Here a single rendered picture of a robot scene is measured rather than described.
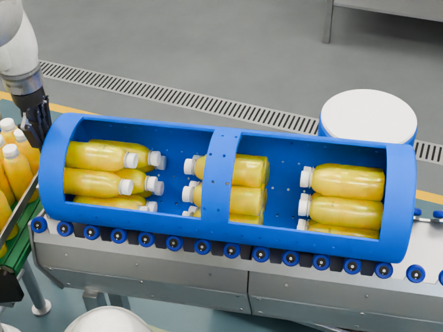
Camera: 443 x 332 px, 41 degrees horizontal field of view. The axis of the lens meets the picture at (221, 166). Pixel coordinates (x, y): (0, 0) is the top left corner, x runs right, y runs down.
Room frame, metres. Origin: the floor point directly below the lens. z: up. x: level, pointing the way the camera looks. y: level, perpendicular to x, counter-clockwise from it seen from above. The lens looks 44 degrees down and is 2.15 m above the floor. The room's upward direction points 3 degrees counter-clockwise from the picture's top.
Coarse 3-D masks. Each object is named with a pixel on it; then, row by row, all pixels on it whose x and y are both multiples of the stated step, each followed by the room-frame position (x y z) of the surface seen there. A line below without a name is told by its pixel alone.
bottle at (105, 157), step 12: (72, 144) 1.13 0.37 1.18; (84, 144) 1.12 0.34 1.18; (96, 144) 1.12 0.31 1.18; (108, 144) 1.12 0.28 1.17; (72, 156) 1.10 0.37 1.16; (84, 156) 1.09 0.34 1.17; (96, 156) 1.09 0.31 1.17; (108, 156) 1.08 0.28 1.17; (120, 156) 1.08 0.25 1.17; (84, 168) 1.09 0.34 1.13; (96, 168) 1.08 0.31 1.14; (108, 168) 1.07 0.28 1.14; (120, 168) 1.07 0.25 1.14
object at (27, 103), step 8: (40, 88) 1.12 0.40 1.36; (16, 96) 1.09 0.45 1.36; (24, 96) 1.09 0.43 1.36; (32, 96) 1.09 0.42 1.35; (40, 96) 1.11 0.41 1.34; (16, 104) 1.10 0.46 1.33; (24, 104) 1.09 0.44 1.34; (32, 104) 1.09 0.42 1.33; (24, 112) 1.09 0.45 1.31; (32, 112) 1.10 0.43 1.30; (32, 120) 1.10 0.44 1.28
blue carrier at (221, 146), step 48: (48, 144) 1.08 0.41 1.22; (144, 144) 1.23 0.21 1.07; (192, 144) 1.20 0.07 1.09; (240, 144) 1.17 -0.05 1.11; (288, 144) 1.13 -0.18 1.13; (336, 144) 1.10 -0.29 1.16; (384, 144) 1.02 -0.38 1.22; (48, 192) 1.00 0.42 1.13; (288, 192) 1.10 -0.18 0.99; (384, 192) 1.06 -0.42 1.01; (240, 240) 0.90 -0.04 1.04; (288, 240) 0.86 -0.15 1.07; (336, 240) 0.84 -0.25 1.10; (384, 240) 0.82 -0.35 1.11
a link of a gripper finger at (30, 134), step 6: (18, 126) 1.07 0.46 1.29; (24, 126) 1.06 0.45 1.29; (30, 126) 1.08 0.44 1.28; (24, 132) 1.08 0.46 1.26; (30, 132) 1.07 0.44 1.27; (30, 138) 1.08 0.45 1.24; (36, 138) 1.08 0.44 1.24; (30, 144) 1.09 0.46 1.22; (36, 144) 1.09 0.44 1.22; (42, 144) 1.10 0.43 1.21
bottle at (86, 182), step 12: (72, 168) 1.09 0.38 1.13; (72, 180) 1.05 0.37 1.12; (84, 180) 1.05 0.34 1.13; (96, 180) 1.04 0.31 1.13; (108, 180) 1.04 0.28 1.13; (120, 180) 1.05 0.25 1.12; (72, 192) 1.04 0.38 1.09; (84, 192) 1.03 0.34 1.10; (96, 192) 1.03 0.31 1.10; (108, 192) 1.02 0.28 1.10; (120, 192) 1.03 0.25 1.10
